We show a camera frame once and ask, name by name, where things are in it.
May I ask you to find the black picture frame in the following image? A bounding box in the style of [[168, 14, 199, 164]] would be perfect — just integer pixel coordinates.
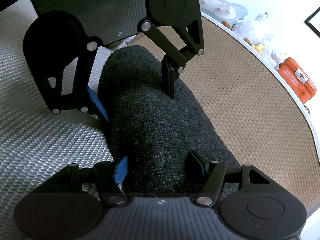
[[305, 5, 320, 37]]

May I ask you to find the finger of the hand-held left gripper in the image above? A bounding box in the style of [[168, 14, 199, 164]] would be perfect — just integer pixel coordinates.
[[140, 19, 206, 99], [32, 40, 110, 125]]

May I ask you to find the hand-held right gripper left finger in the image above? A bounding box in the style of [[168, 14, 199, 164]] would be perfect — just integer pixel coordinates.
[[31, 155, 129, 205]]

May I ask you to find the woven tan headboard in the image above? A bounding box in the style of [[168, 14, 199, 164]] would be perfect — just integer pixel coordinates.
[[125, 12, 320, 217]]

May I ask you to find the orange first aid box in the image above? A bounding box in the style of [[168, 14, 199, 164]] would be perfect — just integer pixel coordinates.
[[277, 57, 317, 105]]

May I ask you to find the black and grey knit sweater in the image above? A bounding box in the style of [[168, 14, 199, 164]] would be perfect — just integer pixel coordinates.
[[97, 44, 240, 198]]

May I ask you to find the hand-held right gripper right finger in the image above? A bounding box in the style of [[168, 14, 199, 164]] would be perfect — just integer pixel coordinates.
[[186, 151, 283, 207]]

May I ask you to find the white duck plush toy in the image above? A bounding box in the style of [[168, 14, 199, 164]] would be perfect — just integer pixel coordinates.
[[252, 40, 288, 70]]

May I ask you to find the teal and cream pillow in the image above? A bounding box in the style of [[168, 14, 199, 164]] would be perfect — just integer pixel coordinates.
[[200, 0, 248, 27]]

